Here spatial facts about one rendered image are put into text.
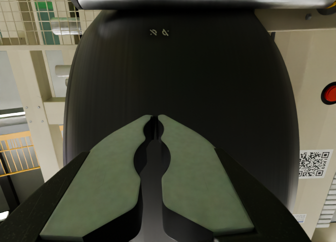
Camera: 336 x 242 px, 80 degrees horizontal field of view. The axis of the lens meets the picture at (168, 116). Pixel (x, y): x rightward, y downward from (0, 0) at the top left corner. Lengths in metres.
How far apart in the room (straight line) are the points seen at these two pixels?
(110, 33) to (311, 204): 0.57
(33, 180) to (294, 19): 11.23
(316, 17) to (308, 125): 0.21
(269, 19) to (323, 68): 0.16
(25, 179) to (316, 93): 11.22
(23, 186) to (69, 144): 11.31
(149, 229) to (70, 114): 0.16
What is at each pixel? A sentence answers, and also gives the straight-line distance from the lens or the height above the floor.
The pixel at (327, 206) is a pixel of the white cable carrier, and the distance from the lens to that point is 0.68.
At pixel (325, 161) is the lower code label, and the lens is 0.56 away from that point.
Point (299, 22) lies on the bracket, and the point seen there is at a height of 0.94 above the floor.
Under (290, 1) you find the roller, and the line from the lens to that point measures 0.34.
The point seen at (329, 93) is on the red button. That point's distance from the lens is 0.48.
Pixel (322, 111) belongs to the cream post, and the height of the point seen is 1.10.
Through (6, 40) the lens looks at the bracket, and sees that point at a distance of 0.99.
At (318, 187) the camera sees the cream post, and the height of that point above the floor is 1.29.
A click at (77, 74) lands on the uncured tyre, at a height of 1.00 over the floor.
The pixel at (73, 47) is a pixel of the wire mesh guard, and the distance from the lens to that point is 0.83.
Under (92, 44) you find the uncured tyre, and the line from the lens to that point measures 0.28.
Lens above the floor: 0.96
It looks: 22 degrees up
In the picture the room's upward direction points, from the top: 179 degrees clockwise
